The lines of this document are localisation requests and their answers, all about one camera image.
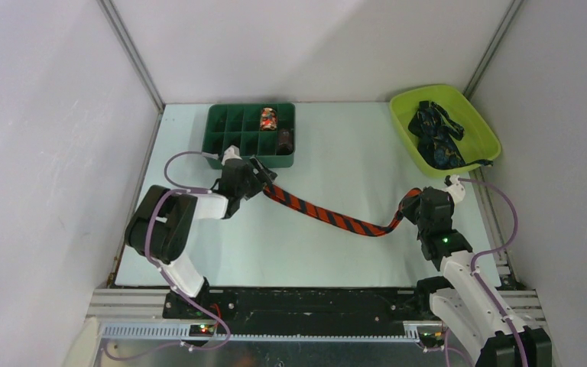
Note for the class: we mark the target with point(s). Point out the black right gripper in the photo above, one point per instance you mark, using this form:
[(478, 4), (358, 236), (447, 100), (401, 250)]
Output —
[(413, 201)]

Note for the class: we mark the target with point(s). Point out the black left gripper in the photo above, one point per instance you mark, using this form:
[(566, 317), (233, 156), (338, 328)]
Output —
[(267, 175)]

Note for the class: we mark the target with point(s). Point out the orange navy striped tie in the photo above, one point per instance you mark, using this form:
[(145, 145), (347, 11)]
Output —
[(338, 220)]

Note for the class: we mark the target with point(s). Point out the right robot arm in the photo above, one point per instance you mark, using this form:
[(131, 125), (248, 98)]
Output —
[(473, 310)]

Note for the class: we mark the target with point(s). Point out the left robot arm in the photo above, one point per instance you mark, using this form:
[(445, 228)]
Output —
[(160, 227)]

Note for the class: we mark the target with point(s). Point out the brown patterned rolled tie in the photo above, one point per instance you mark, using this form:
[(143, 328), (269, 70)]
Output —
[(285, 141)]

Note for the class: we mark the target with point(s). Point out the green compartment organizer tray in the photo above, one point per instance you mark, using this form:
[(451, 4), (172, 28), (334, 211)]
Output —
[(238, 124)]

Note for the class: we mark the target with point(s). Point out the navy floral gold tie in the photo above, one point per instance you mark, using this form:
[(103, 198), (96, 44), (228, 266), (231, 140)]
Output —
[(437, 134)]

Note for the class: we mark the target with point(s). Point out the lime green plastic bin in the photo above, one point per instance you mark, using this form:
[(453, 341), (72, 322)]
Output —
[(479, 141)]

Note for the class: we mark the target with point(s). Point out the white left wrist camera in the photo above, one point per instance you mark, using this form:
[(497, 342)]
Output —
[(230, 153)]

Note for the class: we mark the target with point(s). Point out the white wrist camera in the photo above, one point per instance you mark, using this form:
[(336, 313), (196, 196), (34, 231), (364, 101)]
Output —
[(455, 188), (230, 153)]

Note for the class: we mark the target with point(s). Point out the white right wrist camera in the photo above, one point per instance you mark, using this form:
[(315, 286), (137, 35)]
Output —
[(455, 188)]

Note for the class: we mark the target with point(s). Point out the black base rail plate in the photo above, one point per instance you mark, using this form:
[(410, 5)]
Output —
[(317, 311)]

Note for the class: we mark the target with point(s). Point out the right corner aluminium post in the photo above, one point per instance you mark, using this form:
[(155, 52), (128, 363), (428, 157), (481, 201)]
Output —
[(494, 44)]

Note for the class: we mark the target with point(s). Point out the corner aluminium post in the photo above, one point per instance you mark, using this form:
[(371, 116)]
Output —
[(494, 44), (120, 30)]

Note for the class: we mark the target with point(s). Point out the left corner aluminium post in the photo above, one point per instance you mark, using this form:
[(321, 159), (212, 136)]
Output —
[(120, 30)]

